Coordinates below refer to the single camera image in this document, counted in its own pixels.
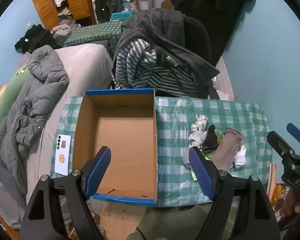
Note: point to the grey clothes pile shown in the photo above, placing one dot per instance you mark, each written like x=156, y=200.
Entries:
x=63, y=28

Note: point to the light green checked tablecloth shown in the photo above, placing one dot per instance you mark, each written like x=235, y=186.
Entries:
x=177, y=130

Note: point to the light wooden plank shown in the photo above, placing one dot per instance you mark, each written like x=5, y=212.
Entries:
x=272, y=177

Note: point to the grey sock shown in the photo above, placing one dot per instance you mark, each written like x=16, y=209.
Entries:
x=186, y=158

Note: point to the black clothes pile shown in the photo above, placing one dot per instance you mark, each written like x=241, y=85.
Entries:
x=35, y=38

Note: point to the striped fleece garment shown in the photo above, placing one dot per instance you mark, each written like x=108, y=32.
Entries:
x=132, y=62

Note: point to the black hanging coat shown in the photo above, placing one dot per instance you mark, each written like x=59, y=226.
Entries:
x=215, y=10

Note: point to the grey puffer jacket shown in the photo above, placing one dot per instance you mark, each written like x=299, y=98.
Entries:
x=27, y=105

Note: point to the bed with grey sheet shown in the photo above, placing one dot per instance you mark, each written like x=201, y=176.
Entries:
x=85, y=67

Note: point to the brown fluffy sock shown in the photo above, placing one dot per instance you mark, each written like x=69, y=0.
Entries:
x=227, y=150

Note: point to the orange snack bag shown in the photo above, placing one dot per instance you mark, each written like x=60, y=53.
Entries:
x=278, y=193

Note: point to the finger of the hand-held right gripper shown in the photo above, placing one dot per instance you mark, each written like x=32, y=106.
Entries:
x=280, y=145
x=295, y=132

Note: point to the white phone with stickers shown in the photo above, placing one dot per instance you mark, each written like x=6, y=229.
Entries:
x=62, y=167

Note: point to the plain white sock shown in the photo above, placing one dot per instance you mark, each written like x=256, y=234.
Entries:
x=240, y=158

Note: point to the wooden wardrobe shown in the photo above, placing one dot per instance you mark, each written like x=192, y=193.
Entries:
x=77, y=0

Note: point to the person's right hand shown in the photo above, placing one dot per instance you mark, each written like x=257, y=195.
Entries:
x=297, y=206

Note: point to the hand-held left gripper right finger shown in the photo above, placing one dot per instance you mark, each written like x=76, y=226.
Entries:
x=201, y=172

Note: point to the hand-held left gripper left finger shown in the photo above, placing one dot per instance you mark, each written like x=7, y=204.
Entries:
x=97, y=172

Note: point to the hanging dark clothes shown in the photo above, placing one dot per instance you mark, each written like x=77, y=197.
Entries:
x=105, y=0

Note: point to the dark green checked tablecloth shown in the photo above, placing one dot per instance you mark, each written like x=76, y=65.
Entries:
x=90, y=33

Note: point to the black sock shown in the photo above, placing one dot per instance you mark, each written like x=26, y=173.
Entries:
x=211, y=136

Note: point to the blue cardboard box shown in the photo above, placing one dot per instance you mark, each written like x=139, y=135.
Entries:
x=125, y=142

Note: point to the white patterned sock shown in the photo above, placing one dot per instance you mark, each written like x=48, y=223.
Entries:
x=200, y=123

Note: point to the blue plastic crate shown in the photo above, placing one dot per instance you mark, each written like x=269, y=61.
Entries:
x=121, y=16

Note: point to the olive green jacket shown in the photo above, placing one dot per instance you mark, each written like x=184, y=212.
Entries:
x=165, y=225

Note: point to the dark grey fleece robe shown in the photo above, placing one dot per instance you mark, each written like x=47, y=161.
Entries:
x=165, y=42

